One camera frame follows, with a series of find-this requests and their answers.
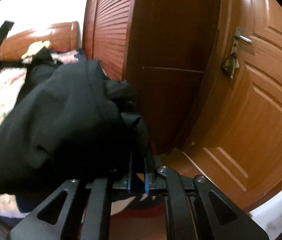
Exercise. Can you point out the wooden room door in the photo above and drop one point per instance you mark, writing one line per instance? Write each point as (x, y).
(237, 141)

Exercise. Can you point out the wooden bed headboard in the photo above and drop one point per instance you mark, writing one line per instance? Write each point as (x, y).
(63, 37)

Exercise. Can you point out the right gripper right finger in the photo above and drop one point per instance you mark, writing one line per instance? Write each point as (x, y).
(195, 208)

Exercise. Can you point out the wooden louvered wardrobe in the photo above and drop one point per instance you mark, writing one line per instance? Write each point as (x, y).
(162, 49)

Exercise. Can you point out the silver door handle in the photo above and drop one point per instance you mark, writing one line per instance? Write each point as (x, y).
(239, 36)

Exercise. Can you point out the yellow plush toy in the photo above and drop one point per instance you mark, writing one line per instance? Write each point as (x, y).
(35, 47)

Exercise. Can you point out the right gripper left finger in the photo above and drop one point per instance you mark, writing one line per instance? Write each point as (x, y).
(77, 209)

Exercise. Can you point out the black double-breasted coat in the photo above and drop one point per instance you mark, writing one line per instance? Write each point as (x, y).
(113, 131)

